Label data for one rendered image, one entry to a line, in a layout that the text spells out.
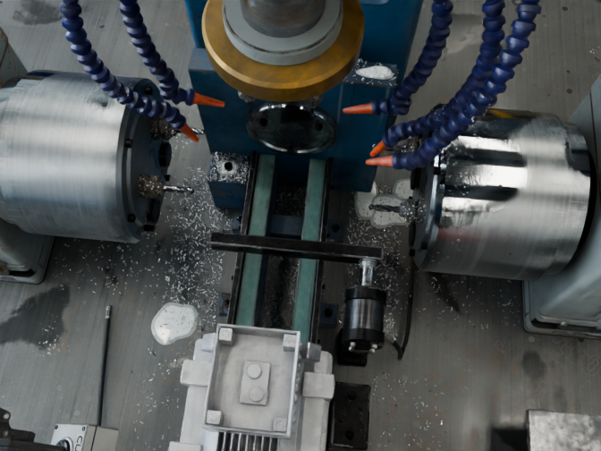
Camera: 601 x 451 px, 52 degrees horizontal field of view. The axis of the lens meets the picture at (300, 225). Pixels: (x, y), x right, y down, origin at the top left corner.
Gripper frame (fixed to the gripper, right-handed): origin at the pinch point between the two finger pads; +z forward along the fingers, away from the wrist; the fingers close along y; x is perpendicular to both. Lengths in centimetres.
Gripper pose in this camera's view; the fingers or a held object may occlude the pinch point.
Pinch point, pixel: (29, 448)
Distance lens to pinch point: 83.3
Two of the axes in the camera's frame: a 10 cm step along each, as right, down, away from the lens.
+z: 5.9, 3.7, 7.2
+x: -8.0, 1.6, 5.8
